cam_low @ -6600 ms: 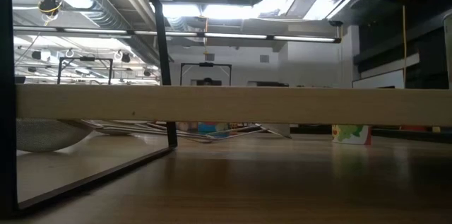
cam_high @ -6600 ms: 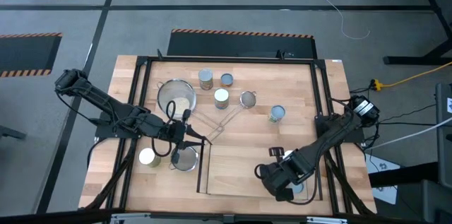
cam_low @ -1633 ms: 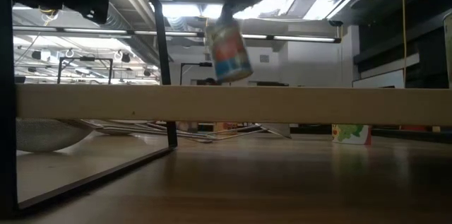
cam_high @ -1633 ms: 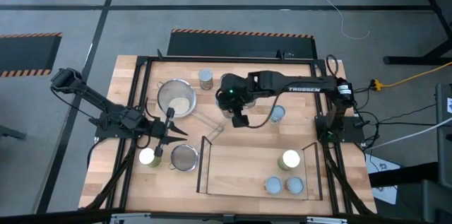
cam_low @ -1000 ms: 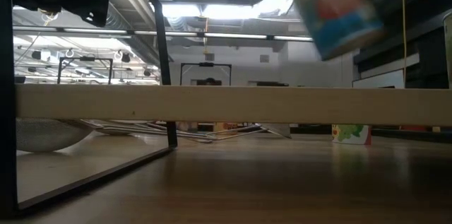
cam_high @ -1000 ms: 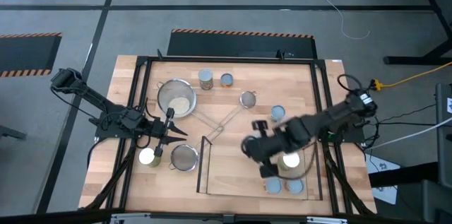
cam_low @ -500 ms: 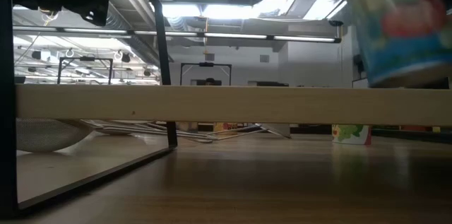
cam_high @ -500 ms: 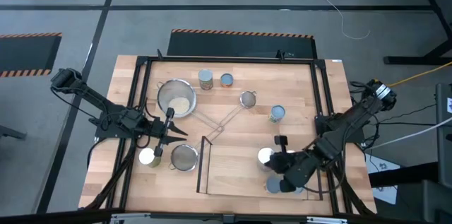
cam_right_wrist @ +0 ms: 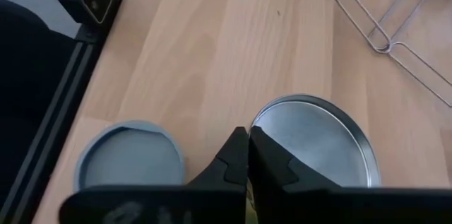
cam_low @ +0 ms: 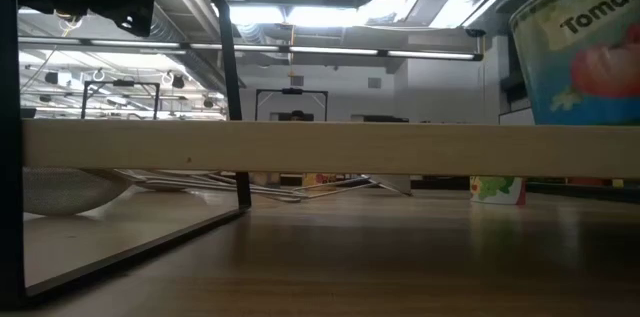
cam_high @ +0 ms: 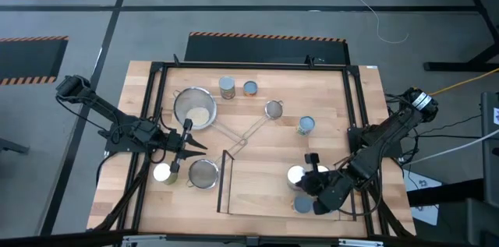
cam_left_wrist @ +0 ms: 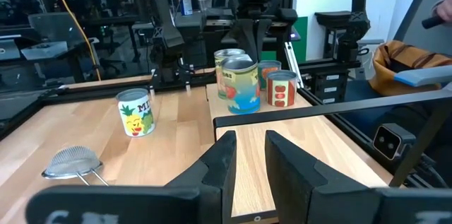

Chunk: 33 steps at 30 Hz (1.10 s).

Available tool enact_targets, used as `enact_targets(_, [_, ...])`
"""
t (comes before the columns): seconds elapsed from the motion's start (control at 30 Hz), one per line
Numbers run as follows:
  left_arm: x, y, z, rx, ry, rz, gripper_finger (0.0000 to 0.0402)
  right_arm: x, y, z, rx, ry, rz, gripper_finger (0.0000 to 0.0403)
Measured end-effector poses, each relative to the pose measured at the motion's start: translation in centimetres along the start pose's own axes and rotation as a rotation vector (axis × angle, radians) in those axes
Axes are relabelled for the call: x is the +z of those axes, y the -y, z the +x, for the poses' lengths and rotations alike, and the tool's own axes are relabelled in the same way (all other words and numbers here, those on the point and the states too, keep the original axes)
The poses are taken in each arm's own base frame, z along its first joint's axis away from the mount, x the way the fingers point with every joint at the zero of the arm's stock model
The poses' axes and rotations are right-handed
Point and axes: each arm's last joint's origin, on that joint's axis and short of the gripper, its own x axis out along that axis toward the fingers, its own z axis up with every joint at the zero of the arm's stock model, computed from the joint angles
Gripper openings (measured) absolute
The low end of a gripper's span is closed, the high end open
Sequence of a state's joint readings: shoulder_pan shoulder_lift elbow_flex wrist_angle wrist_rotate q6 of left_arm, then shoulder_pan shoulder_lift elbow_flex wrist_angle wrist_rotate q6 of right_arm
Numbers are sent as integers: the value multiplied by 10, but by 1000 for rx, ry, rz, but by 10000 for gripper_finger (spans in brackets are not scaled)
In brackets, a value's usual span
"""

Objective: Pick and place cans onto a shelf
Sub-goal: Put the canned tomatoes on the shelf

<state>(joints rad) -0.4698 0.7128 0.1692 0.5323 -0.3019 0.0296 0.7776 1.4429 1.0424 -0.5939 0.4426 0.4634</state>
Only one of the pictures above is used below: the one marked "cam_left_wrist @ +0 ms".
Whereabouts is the blue and white bottle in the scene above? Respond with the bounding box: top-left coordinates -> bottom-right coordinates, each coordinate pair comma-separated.
180,0 -> 194,17

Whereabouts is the tall green oranges can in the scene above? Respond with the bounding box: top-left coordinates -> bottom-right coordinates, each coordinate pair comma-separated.
213,47 -> 247,100

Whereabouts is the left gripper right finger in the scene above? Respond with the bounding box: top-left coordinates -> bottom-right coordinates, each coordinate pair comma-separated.
264,130 -> 452,224

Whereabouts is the wooden shelf with black frame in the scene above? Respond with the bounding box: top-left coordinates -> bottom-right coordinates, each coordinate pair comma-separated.
206,82 -> 452,224

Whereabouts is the black table-level camera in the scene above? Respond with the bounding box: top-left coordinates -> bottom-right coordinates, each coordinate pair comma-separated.
371,122 -> 417,161

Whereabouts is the person's hand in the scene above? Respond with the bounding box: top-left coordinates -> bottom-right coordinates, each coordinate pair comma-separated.
435,0 -> 452,24

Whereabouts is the small red tomato can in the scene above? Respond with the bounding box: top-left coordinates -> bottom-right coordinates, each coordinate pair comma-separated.
265,69 -> 298,108

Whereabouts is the diced tomatoes can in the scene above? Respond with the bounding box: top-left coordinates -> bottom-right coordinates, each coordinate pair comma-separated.
221,54 -> 262,115

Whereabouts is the mixed fruit can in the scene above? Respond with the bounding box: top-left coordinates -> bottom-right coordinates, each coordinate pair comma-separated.
115,88 -> 156,138

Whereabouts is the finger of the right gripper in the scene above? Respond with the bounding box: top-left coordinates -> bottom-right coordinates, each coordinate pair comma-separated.
231,20 -> 258,59
256,22 -> 273,56

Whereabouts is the yellow cable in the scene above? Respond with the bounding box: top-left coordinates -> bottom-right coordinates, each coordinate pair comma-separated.
44,0 -> 102,82

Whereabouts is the silver aluminium bar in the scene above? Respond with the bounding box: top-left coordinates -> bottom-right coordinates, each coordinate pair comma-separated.
283,41 -> 305,89

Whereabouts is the tan leather bag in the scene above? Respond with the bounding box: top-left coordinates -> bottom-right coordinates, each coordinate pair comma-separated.
368,40 -> 452,97

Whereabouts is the short oranges can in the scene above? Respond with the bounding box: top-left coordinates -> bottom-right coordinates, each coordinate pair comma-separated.
257,59 -> 283,90

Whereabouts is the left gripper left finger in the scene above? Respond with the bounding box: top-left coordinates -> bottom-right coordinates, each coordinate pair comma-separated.
25,130 -> 237,224

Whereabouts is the small metal mesh strainer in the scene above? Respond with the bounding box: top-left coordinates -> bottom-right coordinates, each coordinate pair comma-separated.
41,145 -> 111,187

